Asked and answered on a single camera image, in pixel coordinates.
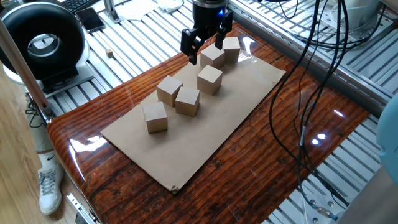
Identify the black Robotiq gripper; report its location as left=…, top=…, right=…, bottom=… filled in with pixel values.
left=180, top=0, right=233, bottom=66

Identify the light wooden cube block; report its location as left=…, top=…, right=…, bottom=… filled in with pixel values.
left=175, top=86, right=201, bottom=118
left=155, top=75, right=183, bottom=108
left=142, top=101, right=169, bottom=134
left=200, top=44, right=226, bottom=69
left=222, top=36, right=241, bottom=65
left=197, top=64, right=224, bottom=96

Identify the white crumpled cloth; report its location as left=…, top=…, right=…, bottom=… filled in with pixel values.
left=155, top=0, right=185, bottom=14

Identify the white paper sheet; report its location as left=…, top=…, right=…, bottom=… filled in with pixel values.
left=114, top=0, right=159, bottom=21

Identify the brown cardboard sheet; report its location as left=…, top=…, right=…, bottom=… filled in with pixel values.
left=100, top=52, right=287, bottom=194

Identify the black smartphone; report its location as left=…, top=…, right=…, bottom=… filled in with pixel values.
left=75, top=7, right=106, bottom=34

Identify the black keyboard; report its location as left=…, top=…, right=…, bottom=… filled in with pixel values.
left=58, top=0, right=100, bottom=14

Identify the glossy dark wooden board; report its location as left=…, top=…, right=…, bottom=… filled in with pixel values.
left=46, top=21, right=371, bottom=224

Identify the white round housing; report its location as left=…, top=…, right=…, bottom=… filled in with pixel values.
left=340, top=0, right=388, bottom=32

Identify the person's leg with sock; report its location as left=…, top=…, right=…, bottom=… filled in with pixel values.
left=26, top=93, right=59, bottom=171

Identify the white sneaker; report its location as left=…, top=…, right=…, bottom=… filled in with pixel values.
left=37, top=164, right=65, bottom=216

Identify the short aluminium post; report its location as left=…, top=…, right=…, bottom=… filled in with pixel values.
left=102, top=0, right=122, bottom=24

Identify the black cable bundle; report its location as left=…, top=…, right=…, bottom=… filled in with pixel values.
left=279, top=0, right=388, bottom=50

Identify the black ring-shaped device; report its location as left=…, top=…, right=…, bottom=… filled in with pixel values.
left=0, top=1, right=96, bottom=94

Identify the tan diagonal frame bar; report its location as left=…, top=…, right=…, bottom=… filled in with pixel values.
left=0, top=18, right=57, bottom=124

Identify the tangled thin black cable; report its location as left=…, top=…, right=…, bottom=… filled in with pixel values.
left=24, top=99, right=46, bottom=129

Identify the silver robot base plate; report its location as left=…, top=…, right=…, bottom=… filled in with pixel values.
left=298, top=192, right=343, bottom=224

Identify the cable with silver connector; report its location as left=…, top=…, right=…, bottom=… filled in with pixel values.
left=297, top=124, right=340, bottom=222

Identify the metal drawer rail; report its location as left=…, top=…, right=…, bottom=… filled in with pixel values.
left=66, top=192, right=102, bottom=224

